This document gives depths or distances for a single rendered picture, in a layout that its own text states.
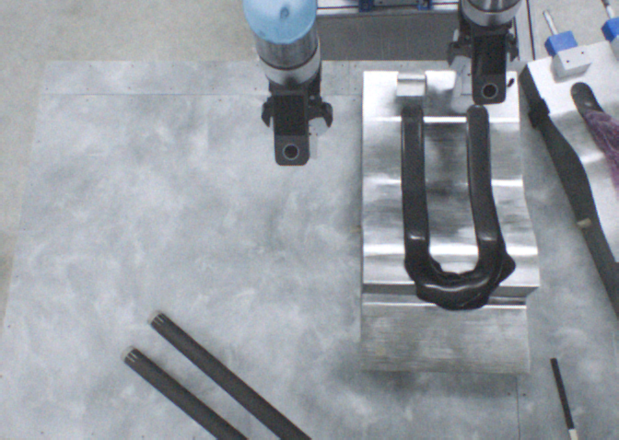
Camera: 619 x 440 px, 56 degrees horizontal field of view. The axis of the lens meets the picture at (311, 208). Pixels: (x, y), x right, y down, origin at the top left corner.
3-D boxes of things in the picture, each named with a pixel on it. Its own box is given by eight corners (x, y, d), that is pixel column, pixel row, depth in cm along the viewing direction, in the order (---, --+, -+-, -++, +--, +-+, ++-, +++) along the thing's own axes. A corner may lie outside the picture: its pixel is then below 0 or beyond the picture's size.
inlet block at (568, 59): (528, 23, 108) (537, 5, 103) (553, 16, 108) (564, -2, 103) (554, 84, 105) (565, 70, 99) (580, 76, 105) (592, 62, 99)
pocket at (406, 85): (394, 81, 104) (396, 71, 100) (424, 81, 103) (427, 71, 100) (394, 104, 103) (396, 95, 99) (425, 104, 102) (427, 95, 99)
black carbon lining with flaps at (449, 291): (397, 108, 101) (402, 83, 91) (491, 109, 100) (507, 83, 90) (399, 311, 92) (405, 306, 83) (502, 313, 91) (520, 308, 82)
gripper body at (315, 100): (324, 70, 86) (321, 24, 74) (322, 124, 83) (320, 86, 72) (273, 69, 86) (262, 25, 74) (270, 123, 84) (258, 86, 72)
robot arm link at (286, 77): (318, 71, 68) (249, 71, 68) (320, 88, 72) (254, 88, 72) (320, 14, 69) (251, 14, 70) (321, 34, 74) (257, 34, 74)
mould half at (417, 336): (361, 94, 109) (364, 58, 96) (502, 94, 108) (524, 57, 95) (359, 369, 97) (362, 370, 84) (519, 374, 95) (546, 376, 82)
